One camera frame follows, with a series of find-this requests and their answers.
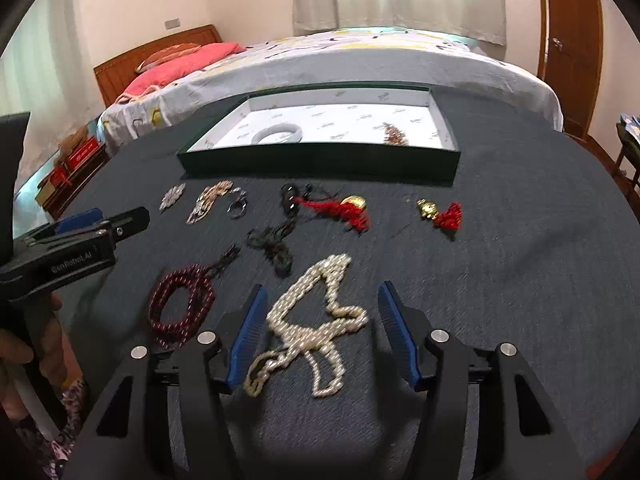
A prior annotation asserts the white pearl necklace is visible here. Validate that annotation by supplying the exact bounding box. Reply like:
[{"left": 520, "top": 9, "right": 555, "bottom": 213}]
[{"left": 243, "top": 252, "right": 370, "bottom": 399}]

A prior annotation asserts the dark red bead bracelet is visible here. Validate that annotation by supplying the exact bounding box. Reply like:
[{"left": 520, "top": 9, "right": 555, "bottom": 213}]
[{"left": 147, "top": 244, "right": 241, "bottom": 351}]

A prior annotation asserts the silver rhinestone brooch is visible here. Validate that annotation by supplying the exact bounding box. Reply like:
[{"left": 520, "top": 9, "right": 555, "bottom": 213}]
[{"left": 158, "top": 183, "right": 186, "bottom": 212}]

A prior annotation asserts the black cord pendant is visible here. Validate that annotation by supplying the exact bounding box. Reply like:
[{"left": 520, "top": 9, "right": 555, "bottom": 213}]
[{"left": 245, "top": 182, "right": 337, "bottom": 278}]

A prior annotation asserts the pink gold chain bracelet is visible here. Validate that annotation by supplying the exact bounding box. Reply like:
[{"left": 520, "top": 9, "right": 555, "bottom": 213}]
[{"left": 185, "top": 180, "right": 234, "bottom": 226}]

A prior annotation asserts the pearl silver ring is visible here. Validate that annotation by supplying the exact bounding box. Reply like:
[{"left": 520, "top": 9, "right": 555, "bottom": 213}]
[{"left": 226, "top": 186, "right": 250, "bottom": 220}]

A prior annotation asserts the small gold red tassel charm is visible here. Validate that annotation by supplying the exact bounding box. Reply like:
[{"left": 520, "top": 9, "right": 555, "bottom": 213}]
[{"left": 416, "top": 200, "right": 462, "bottom": 240}]

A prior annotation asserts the person's left hand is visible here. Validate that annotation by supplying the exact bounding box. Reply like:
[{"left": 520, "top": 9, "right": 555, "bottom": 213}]
[{"left": 1, "top": 292, "right": 67, "bottom": 424}]

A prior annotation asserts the wooden nightstand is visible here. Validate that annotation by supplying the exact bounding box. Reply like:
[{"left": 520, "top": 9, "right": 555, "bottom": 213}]
[{"left": 35, "top": 143, "right": 110, "bottom": 220}]

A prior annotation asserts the red gift box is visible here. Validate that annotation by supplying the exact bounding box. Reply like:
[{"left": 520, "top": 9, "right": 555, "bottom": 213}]
[{"left": 64, "top": 136, "right": 100, "bottom": 172}]

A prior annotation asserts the brown teddy bear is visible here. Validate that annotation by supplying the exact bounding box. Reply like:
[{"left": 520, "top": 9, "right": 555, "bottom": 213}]
[{"left": 55, "top": 126, "right": 89, "bottom": 165}]

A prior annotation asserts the wooden headboard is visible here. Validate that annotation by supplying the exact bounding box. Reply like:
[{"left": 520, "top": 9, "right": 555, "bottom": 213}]
[{"left": 93, "top": 25, "right": 221, "bottom": 107}]

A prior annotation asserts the left side sheer curtain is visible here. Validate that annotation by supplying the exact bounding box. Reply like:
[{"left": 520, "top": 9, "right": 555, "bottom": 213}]
[{"left": 1, "top": 0, "right": 103, "bottom": 186}]

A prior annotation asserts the dark grey table cloth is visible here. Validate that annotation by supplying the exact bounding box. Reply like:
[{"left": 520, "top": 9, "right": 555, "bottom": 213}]
[{"left": 59, "top": 90, "right": 639, "bottom": 479}]

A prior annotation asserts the orange patterned pillow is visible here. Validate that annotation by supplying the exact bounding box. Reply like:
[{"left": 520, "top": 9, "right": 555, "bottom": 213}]
[{"left": 136, "top": 42, "right": 201, "bottom": 75}]

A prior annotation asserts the pink pillow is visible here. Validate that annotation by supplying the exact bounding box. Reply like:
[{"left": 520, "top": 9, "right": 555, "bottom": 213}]
[{"left": 115, "top": 42, "right": 246, "bottom": 104}]

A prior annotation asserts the white jade bangle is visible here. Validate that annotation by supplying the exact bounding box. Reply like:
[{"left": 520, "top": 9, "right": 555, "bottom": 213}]
[{"left": 252, "top": 122, "right": 303, "bottom": 145}]

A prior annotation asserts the bed with patterned sheet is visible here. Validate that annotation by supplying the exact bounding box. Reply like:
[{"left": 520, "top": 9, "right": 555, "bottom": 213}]
[{"left": 96, "top": 27, "right": 564, "bottom": 153}]

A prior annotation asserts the wooden chair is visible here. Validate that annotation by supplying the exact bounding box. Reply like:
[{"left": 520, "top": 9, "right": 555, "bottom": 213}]
[{"left": 611, "top": 114, "right": 640, "bottom": 197}]

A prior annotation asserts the brown wooden door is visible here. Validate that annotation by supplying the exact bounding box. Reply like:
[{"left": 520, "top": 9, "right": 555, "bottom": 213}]
[{"left": 538, "top": 0, "right": 603, "bottom": 140}]

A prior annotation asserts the wall outlet above headboard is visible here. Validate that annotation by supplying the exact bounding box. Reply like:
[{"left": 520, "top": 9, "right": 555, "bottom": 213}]
[{"left": 165, "top": 18, "right": 180, "bottom": 29}]

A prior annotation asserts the copper bead bracelet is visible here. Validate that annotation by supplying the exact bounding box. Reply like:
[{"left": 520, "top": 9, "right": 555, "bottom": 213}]
[{"left": 382, "top": 122, "right": 409, "bottom": 148}]

